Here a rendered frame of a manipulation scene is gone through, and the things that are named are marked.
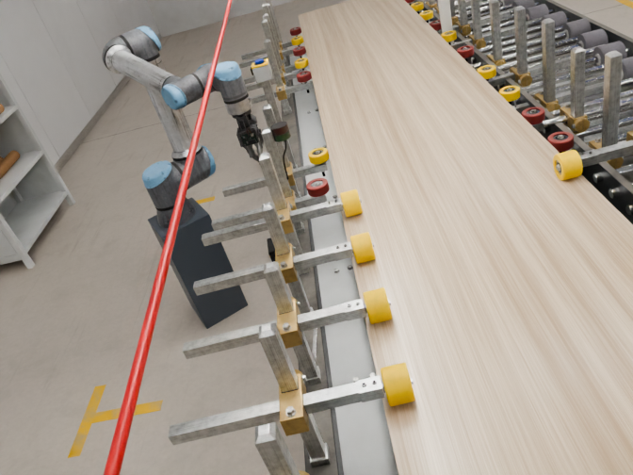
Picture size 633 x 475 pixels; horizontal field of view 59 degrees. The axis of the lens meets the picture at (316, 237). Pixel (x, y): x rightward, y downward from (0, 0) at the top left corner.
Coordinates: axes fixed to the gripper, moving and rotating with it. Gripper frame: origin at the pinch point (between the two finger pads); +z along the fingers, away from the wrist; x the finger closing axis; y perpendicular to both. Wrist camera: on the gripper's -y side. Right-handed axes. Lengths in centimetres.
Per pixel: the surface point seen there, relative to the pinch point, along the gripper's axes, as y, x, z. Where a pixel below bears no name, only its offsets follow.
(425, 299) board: 90, 42, 9
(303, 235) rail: 16.6, 9.4, 28.6
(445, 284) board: 86, 48, 9
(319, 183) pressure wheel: 17.4, 20.8, 8.3
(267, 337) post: 115, 8, -14
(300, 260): 69, 13, 3
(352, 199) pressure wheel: 45, 31, 2
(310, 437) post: 115, 8, 19
